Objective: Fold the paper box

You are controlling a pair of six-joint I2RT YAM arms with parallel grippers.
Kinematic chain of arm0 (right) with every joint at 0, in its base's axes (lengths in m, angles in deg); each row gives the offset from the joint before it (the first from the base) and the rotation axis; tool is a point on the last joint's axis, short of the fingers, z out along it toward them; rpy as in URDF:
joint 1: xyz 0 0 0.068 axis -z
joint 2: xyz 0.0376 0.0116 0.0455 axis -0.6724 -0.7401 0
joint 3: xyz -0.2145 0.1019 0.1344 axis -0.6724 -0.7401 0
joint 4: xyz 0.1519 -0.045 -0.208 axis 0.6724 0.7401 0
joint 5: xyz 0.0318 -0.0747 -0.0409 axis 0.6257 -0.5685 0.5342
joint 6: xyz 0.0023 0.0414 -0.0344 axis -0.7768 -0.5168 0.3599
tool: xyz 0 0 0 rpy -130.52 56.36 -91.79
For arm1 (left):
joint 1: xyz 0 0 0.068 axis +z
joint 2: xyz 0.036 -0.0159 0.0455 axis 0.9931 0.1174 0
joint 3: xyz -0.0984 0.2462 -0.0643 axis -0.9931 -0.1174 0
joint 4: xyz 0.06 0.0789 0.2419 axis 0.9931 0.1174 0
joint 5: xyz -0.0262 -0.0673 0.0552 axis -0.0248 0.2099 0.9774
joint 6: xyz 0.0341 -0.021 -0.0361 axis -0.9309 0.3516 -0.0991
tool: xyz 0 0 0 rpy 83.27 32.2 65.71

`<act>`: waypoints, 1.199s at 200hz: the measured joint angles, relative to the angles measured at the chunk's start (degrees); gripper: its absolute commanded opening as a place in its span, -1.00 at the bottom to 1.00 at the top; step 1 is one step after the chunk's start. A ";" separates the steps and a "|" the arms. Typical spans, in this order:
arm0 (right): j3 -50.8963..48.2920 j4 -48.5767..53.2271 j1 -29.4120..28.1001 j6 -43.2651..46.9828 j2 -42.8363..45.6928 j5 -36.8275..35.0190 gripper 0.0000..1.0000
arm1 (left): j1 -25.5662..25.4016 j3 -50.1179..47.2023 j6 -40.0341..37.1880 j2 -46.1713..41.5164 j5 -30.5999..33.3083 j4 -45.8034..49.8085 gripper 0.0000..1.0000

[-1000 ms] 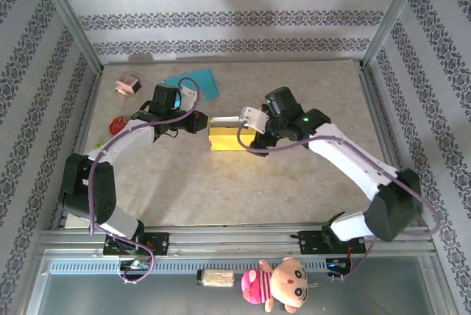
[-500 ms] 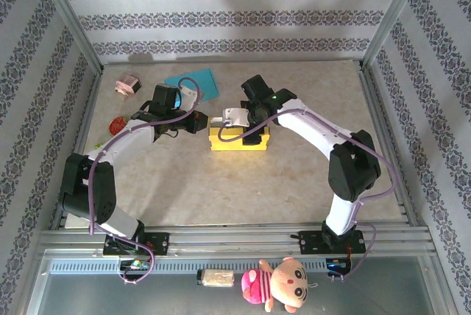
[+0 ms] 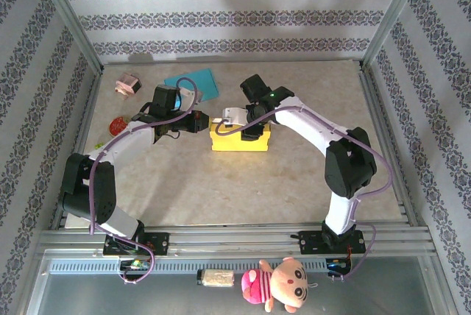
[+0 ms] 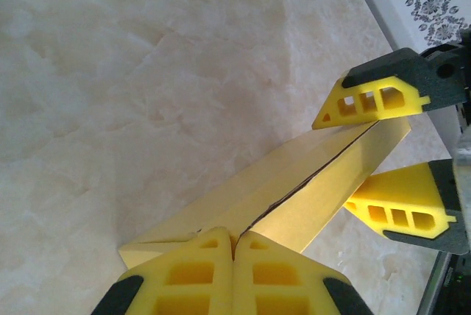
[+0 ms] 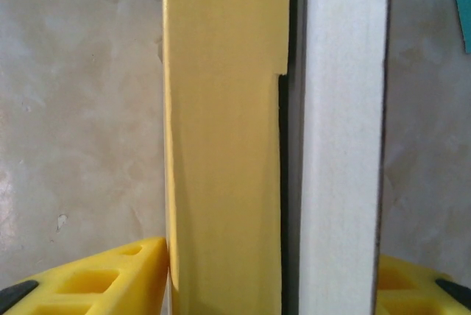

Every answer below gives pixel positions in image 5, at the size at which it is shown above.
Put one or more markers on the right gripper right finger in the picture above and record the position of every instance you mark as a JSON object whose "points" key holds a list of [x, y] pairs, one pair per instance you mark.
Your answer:
{"points": [[416, 289]]}

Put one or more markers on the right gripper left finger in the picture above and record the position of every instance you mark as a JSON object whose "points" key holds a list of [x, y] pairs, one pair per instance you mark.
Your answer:
{"points": [[84, 285]]}

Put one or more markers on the yellow paper box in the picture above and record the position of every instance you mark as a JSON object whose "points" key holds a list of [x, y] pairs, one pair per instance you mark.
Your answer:
{"points": [[228, 145]]}

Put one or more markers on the teal paper box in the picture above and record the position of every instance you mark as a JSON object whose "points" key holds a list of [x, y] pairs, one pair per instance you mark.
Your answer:
{"points": [[463, 2]]}

